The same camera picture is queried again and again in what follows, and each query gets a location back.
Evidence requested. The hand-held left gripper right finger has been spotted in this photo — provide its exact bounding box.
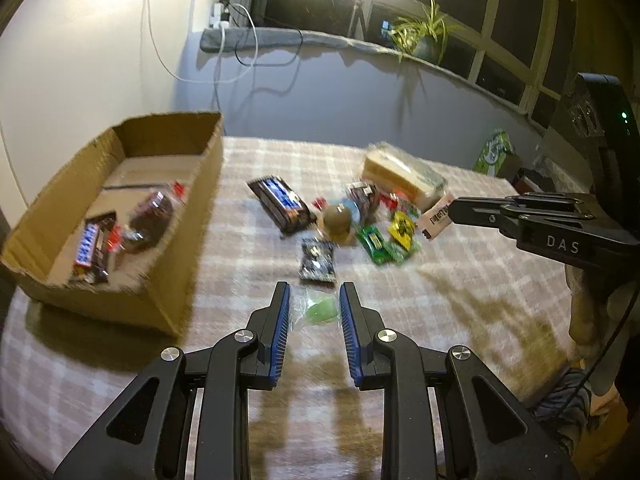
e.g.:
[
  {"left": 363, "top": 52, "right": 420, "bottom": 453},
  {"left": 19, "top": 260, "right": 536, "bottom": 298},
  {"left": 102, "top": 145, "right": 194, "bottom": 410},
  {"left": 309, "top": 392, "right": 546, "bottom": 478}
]
[{"left": 339, "top": 281, "right": 583, "bottom": 480}]

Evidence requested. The green snack packet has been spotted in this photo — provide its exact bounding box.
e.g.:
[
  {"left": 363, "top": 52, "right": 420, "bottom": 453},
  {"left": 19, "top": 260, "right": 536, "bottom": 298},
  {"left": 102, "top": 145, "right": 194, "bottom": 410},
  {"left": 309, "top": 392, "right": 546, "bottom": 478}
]
[{"left": 356, "top": 225, "right": 396, "bottom": 266}]

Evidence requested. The white power adapter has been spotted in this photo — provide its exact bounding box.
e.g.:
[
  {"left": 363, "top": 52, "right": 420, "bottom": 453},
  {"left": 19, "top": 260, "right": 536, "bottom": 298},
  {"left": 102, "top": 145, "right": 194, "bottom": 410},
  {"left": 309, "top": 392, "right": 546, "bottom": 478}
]
[{"left": 209, "top": 2, "right": 233, "bottom": 31}]

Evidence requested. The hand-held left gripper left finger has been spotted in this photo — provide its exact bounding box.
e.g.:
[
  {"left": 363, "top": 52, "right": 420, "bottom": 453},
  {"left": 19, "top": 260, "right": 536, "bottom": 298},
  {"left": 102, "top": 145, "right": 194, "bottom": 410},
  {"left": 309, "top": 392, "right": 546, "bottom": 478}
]
[{"left": 52, "top": 281, "right": 292, "bottom": 480}]

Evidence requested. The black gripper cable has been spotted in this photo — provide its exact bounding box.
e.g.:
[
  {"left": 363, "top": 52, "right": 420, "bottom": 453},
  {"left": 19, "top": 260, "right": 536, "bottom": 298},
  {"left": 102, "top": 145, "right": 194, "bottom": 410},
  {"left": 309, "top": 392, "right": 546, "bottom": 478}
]
[{"left": 562, "top": 305, "right": 632, "bottom": 413}]

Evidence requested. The grey windowsill cloth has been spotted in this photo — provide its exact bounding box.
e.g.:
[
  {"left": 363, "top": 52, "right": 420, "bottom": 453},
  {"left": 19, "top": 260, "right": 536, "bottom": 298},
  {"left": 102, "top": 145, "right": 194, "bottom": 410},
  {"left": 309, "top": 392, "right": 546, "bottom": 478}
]
[{"left": 200, "top": 27, "right": 546, "bottom": 136}]

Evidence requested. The person's right forearm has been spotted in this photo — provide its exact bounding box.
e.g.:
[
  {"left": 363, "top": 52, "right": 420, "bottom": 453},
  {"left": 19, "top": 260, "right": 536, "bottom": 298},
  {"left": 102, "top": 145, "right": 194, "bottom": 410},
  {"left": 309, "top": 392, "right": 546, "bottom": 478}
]
[{"left": 567, "top": 262, "right": 608, "bottom": 346}]

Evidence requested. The dark red-edged snack bag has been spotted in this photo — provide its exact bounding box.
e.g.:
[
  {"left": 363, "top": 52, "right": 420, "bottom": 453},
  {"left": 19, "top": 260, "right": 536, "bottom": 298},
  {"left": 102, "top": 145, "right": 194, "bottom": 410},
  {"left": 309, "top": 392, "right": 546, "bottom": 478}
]
[
  {"left": 346, "top": 181, "right": 382, "bottom": 223},
  {"left": 122, "top": 182, "right": 188, "bottom": 253}
]

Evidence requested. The pink and white snack packet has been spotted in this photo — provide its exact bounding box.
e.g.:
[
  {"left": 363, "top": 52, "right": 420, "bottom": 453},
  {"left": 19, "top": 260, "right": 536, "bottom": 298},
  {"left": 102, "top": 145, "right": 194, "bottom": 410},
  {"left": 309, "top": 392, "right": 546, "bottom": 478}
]
[{"left": 416, "top": 195, "right": 458, "bottom": 242}]

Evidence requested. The cardboard box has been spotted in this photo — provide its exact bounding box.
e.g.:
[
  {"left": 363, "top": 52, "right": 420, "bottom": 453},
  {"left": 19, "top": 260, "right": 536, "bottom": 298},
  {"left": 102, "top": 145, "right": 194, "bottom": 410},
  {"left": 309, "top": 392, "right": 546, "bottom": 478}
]
[{"left": 0, "top": 111, "right": 225, "bottom": 337}]

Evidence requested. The dark red box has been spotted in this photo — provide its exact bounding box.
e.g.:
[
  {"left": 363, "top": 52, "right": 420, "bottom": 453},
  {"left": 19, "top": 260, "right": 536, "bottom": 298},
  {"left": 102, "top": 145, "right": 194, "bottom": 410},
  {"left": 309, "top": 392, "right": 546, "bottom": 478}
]
[{"left": 512, "top": 166, "right": 551, "bottom": 194}]

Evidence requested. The small red snack packet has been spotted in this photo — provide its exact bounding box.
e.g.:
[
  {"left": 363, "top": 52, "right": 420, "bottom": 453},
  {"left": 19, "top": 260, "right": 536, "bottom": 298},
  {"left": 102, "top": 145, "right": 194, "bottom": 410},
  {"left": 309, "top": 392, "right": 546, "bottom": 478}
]
[{"left": 380, "top": 190, "right": 418, "bottom": 216}]

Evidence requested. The window frame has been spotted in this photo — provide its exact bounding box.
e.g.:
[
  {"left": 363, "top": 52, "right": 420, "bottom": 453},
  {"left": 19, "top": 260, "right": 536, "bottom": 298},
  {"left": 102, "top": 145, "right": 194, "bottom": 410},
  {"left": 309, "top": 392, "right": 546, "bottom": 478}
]
[{"left": 225, "top": 0, "right": 591, "bottom": 126}]

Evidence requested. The striped clothing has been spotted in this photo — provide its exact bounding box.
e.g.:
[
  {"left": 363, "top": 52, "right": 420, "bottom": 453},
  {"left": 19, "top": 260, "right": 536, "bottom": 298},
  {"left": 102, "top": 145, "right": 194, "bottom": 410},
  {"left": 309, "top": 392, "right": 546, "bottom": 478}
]
[{"left": 532, "top": 367, "right": 608, "bottom": 448}]

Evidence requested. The clear packet with green candy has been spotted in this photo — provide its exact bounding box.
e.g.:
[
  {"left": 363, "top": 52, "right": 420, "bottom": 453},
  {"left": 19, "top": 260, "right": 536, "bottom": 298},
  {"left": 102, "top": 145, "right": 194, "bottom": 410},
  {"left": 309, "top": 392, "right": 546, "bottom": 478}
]
[{"left": 290, "top": 287, "right": 343, "bottom": 331}]

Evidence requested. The brown chocolate bar multipack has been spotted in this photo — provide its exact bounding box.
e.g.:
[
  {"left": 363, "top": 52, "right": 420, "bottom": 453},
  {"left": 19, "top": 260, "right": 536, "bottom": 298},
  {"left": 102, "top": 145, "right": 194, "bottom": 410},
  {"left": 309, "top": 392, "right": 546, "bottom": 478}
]
[
  {"left": 247, "top": 175, "right": 318, "bottom": 235},
  {"left": 67, "top": 212, "right": 121, "bottom": 283}
]

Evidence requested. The brown egg-shaped snack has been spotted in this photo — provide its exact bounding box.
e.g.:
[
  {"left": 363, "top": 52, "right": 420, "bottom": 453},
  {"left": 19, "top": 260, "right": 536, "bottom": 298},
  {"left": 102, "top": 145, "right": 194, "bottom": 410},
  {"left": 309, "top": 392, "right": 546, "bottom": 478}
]
[{"left": 320, "top": 201, "right": 366, "bottom": 243}]

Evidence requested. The yellow-green snack packet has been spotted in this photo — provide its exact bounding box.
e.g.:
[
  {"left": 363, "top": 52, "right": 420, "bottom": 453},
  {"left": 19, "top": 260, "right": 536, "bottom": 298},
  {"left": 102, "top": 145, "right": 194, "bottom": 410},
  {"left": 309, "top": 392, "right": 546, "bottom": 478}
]
[{"left": 387, "top": 210, "right": 421, "bottom": 261}]

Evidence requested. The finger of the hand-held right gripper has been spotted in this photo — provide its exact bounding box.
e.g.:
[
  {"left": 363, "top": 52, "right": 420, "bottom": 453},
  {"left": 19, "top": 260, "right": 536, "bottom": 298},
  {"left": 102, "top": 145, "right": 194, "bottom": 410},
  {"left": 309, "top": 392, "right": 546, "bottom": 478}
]
[
  {"left": 447, "top": 197, "right": 596, "bottom": 236},
  {"left": 504, "top": 191, "right": 597, "bottom": 213}
]

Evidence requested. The small black snack packet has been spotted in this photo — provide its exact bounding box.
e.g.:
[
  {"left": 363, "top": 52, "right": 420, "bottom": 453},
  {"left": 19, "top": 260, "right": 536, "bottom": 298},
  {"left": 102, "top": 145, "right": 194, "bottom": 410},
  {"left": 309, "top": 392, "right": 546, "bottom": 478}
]
[{"left": 298, "top": 238, "right": 336, "bottom": 286}]

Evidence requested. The potted spider plant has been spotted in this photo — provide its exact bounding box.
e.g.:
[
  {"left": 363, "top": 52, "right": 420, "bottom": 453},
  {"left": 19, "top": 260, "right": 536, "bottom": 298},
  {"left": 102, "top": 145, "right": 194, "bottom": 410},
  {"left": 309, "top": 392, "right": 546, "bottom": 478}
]
[{"left": 387, "top": 0, "right": 463, "bottom": 66}]

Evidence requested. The clear-wrapped bread pack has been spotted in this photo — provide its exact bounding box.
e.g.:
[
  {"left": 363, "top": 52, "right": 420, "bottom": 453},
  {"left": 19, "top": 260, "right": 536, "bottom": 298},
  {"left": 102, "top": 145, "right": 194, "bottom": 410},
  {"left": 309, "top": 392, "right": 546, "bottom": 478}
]
[{"left": 361, "top": 142, "right": 451, "bottom": 211}]

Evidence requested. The white cable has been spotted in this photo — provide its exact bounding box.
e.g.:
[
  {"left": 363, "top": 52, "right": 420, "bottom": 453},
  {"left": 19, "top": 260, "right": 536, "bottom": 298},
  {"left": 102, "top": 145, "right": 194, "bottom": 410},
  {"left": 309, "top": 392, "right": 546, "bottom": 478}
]
[{"left": 142, "top": 0, "right": 258, "bottom": 106}]

